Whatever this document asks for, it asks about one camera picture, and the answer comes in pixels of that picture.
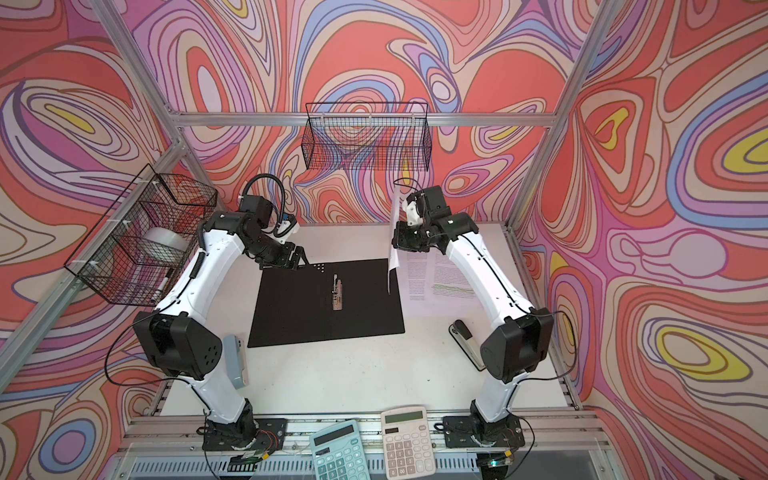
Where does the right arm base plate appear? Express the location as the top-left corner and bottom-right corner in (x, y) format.
(435, 414), (526, 468)

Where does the white tape roll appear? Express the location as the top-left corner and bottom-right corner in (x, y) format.
(139, 227), (188, 259)

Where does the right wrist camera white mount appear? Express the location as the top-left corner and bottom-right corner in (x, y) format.
(401, 186), (452, 227)

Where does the light blue stapler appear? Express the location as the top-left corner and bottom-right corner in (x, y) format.
(223, 335), (247, 389)

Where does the black wire basket wall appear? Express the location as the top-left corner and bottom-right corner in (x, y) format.
(301, 100), (432, 172)
(65, 165), (218, 307)

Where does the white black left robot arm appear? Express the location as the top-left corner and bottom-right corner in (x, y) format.
(133, 211), (307, 450)

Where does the beige black stapler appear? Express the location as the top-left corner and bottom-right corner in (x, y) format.
(448, 319), (486, 372)

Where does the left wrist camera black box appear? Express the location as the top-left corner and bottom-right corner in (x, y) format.
(238, 173), (299, 241)

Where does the blue folder with black inside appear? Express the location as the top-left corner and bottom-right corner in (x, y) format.
(247, 258), (405, 348)

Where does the black wire basket left wall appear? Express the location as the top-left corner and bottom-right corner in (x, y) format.
(65, 165), (218, 307)

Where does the black wire basket back wall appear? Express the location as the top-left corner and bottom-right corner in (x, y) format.
(301, 100), (432, 172)

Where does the pink white calculator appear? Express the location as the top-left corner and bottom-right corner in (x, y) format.
(380, 405), (437, 480)

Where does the printed white paper sheet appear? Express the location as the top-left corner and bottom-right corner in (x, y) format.
(386, 185), (403, 293)

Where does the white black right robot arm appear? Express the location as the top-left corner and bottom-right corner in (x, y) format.
(392, 214), (554, 446)

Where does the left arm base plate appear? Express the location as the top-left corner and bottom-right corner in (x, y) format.
(196, 418), (288, 465)

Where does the teal calculator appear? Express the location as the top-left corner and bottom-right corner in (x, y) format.
(309, 420), (371, 480)

